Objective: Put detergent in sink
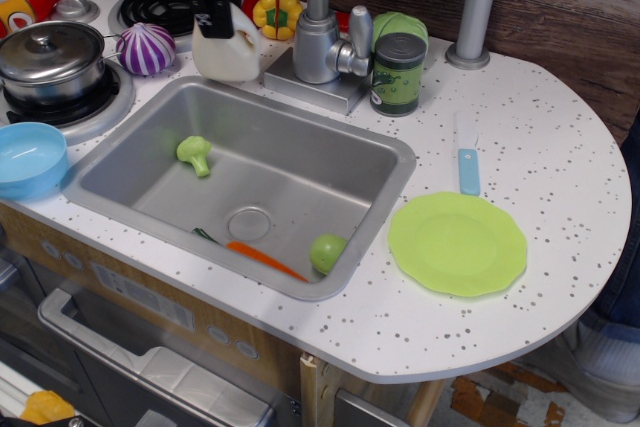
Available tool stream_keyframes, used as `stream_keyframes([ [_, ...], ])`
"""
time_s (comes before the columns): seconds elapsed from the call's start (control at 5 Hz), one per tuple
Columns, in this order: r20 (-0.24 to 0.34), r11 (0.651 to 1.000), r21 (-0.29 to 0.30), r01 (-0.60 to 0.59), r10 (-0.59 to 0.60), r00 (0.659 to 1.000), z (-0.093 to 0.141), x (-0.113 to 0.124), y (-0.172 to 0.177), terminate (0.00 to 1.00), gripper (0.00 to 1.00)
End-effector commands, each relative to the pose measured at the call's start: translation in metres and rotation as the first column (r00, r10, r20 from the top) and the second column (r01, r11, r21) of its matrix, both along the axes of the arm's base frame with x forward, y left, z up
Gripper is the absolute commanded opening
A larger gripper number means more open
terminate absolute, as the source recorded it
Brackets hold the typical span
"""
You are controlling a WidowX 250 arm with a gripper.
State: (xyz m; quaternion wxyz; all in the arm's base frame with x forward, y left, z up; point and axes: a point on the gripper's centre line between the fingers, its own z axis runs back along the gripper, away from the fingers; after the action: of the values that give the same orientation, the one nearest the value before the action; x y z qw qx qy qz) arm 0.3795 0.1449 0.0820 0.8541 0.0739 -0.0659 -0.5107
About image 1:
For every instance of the white detergent bottle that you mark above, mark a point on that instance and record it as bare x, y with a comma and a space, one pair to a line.
229, 60

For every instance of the grey metal sink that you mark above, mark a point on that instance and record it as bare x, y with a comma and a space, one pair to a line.
279, 177

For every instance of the yellow toy bell pepper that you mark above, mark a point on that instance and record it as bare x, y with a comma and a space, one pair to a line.
277, 19

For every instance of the purple striped toy onion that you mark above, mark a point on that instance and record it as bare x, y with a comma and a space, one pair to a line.
145, 49

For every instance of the silver toy faucet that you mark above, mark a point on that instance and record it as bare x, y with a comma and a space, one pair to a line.
322, 68

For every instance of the grey stove knob front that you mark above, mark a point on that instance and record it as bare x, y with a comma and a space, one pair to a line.
75, 10

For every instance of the green toy broccoli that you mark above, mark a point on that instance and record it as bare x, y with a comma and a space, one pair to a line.
194, 151

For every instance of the steel pot with lid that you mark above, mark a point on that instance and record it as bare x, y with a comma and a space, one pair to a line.
52, 62

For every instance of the green toy cabbage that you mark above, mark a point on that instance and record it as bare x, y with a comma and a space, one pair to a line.
396, 22

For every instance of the front left stove burner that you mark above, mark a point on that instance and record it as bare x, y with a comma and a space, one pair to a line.
82, 118

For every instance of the red ketchup bottle toy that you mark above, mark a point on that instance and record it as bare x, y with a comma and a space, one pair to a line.
17, 14

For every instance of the green label tin can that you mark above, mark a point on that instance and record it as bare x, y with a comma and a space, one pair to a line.
397, 72

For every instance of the blue plastic bowl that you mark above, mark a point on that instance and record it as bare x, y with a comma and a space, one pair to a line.
34, 160

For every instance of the grey metal pole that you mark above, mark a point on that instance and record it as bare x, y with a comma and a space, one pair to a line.
469, 51

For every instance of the orange toy carrot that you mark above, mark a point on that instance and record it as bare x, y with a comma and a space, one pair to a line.
252, 253

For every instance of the green toy apple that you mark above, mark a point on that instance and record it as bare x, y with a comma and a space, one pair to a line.
325, 251

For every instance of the green plastic plate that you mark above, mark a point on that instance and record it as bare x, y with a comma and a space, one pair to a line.
457, 244

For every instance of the toy oven door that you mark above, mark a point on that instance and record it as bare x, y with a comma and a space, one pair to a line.
147, 376

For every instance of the yellow object on floor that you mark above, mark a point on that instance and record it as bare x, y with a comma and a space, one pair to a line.
43, 407

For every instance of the grey white shoe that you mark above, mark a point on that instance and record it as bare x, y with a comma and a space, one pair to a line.
599, 371

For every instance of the blue handled toy knife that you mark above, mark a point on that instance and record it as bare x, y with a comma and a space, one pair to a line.
467, 154

